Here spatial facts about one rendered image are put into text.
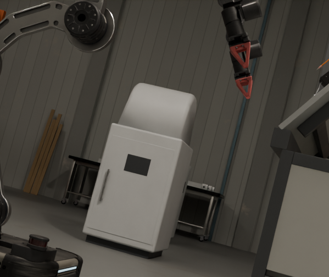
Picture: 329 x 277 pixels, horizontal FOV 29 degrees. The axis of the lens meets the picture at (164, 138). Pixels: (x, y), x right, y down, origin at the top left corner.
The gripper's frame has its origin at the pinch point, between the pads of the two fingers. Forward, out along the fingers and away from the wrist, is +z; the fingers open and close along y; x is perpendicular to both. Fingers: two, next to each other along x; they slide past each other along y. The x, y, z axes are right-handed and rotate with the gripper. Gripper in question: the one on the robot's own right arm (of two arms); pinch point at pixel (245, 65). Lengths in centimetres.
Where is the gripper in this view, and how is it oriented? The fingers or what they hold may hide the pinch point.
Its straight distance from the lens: 212.6
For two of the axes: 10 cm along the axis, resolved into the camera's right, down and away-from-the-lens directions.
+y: 1.5, 1.4, 9.8
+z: 2.5, 9.5, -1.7
